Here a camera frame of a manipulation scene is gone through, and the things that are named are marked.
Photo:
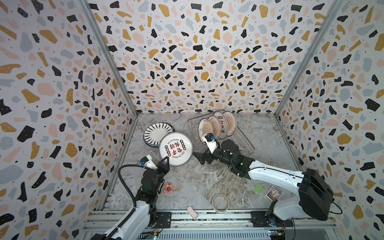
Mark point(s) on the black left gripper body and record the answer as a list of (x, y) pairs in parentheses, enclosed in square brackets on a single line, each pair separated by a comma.
[(158, 175)]

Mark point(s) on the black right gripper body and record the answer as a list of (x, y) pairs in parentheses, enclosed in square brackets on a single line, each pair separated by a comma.
[(210, 155)]

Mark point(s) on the red character plate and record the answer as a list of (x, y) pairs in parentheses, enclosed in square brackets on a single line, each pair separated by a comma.
[(223, 124), (177, 147)]

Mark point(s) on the white striped plate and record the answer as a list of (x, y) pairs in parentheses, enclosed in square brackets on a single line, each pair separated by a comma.
[(156, 132)]

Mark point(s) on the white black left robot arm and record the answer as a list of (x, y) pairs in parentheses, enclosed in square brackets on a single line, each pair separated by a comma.
[(142, 218)]

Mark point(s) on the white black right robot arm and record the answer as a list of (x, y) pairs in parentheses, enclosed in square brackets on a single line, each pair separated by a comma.
[(312, 196)]

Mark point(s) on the pink toy figure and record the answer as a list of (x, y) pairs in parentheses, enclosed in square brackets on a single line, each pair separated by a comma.
[(169, 187)]

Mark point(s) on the orange sunburst plate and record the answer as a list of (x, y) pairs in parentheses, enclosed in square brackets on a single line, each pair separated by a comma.
[(215, 126), (204, 128), (232, 122)]

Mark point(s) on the orange sunburst plate front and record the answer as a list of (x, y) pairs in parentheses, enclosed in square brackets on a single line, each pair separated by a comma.
[(204, 128)]

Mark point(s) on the orange sunburst plate rear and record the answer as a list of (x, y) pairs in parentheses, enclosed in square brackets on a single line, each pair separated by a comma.
[(232, 122)]

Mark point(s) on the green round lid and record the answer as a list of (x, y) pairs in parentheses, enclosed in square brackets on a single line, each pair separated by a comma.
[(258, 188)]

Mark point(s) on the pink eraser block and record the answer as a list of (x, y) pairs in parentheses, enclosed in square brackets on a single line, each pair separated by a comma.
[(192, 213)]

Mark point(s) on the colourful card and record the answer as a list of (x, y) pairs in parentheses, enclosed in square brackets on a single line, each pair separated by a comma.
[(274, 193)]

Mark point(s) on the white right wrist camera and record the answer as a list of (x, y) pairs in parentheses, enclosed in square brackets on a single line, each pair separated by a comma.
[(211, 142)]

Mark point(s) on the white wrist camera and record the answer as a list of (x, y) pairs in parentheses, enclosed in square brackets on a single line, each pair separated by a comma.
[(148, 163), (211, 142)]

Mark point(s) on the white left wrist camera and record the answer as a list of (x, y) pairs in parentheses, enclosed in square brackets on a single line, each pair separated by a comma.
[(148, 163)]

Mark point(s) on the stainless wire dish rack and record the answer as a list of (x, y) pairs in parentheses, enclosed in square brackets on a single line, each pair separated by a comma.
[(239, 137)]

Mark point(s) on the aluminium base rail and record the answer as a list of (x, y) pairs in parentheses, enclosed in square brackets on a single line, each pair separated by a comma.
[(238, 225)]

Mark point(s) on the aluminium corner post left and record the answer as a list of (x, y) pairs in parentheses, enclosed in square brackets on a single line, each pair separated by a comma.
[(84, 5)]

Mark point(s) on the aluminium corner post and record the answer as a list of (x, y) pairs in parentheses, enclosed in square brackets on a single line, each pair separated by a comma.
[(334, 8), (84, 5)]

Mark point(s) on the aluminium corner post right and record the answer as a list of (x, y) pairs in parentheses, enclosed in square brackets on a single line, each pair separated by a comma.
[(334, 8)]

